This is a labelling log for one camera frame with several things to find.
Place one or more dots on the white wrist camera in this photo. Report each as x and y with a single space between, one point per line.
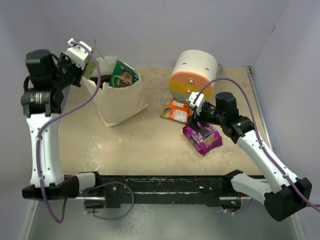
79 54
196 101

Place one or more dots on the white cylinder toy drawers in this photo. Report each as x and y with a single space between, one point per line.
192 71

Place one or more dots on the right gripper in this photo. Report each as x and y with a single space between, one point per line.
197 116

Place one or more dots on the purple candy bag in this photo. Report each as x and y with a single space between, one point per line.
204 140

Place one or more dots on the white paper bag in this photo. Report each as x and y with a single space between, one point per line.
116 105

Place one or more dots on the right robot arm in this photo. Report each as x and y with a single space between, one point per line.
283 193

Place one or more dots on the green snack bag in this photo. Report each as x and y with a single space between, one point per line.
123 76

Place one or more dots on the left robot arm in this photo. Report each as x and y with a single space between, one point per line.
42 101

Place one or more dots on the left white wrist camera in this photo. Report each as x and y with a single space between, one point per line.
79 54

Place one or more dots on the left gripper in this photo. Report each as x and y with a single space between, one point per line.
79 71

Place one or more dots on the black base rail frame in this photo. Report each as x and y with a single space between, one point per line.
209 190

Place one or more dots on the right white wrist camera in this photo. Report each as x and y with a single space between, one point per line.
196 101

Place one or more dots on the small light green packet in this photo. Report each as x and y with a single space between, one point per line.
90 68

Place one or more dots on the orange snack packet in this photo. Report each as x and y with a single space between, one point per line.
176 111

